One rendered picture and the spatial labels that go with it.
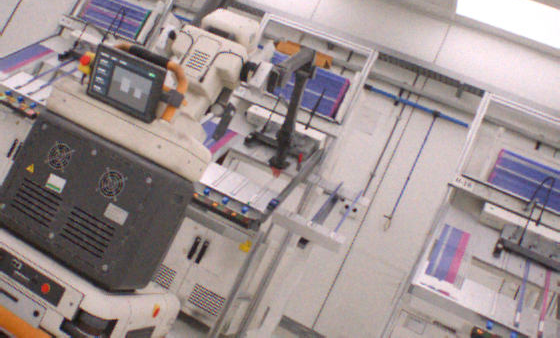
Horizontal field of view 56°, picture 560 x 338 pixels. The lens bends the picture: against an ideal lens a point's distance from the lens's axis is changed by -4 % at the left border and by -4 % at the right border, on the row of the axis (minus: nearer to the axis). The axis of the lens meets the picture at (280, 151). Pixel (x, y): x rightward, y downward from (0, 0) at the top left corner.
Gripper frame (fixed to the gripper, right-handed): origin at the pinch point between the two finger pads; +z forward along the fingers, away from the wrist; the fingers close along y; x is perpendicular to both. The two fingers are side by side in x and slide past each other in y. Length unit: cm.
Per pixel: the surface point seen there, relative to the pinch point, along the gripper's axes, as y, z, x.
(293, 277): -33, 26, 35
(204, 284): 13, 60, 34
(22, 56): 194, -1, -4
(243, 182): 11.7, 2.8, 13.3
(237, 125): 42, -1, -31
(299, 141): 2.3, -7.6, -31.1
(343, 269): -33, 133, -118
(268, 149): 15.7, -0.6, -21.1
